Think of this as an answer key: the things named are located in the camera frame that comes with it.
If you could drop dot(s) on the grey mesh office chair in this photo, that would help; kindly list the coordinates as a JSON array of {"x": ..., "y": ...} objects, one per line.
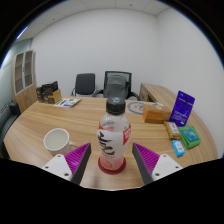
[{"x": 116, "y": 85}]

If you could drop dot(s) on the purple standing card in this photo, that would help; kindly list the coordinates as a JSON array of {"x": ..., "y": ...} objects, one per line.
[{"x": 182, "y": 108}]

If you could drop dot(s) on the wooden side desk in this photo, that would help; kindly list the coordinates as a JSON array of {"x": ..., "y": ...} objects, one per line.
[{"x": 156, "y": 92}]

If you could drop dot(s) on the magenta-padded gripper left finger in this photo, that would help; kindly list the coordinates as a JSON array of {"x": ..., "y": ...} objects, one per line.
[{"x": 76, "y": 160}]

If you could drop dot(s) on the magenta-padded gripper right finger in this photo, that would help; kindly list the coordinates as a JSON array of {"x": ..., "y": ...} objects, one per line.
[{"x": 147, "y": 160}]

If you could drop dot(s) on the brown wooden box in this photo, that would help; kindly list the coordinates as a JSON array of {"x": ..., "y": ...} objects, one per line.
[{"x": 156, "y": 114}]

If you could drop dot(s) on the small blue box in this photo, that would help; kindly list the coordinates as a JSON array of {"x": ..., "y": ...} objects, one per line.
[{"x": 178, "y": 148}]

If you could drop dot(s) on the black office chair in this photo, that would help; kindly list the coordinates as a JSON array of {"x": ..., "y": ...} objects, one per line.
[{"x": 85, "y": 83}]

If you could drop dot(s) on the tan cardboard box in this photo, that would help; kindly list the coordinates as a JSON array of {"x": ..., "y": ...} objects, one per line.
[{"x": 55, "y": 97}]

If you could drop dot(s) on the long ceiling light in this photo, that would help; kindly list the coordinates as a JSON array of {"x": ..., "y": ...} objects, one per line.
[{"x": 22, "y": 32}]

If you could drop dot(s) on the small dark brown box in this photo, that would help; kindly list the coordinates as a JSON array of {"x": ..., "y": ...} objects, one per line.
[{"x": 39, "y": 94}]

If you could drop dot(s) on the wooden glass-door cabinet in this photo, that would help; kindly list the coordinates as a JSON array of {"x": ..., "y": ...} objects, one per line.
[{"x": 25, "y": 90}]

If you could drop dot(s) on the clear pink drink bottle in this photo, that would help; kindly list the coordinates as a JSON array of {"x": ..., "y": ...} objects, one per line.
[{"x": 113, "y": 140}]

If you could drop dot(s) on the green and white leaflet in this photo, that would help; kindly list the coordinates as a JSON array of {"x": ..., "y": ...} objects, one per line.
[{"x": 67, "y": 102}]

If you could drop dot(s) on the black leather sofa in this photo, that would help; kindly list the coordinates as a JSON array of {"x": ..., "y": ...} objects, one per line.
[{"x": 7, "y": 123}]

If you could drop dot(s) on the white ceramic mug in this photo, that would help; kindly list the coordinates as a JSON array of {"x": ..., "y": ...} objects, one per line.
[{"x": 56, "y": 140}]

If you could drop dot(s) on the small yellow packet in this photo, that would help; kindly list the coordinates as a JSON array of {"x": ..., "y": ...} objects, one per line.
[{"x": 172, "y": 130}]

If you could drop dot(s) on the green packet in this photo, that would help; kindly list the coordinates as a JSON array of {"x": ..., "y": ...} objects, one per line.
[{"x": 190, "y": 137}]

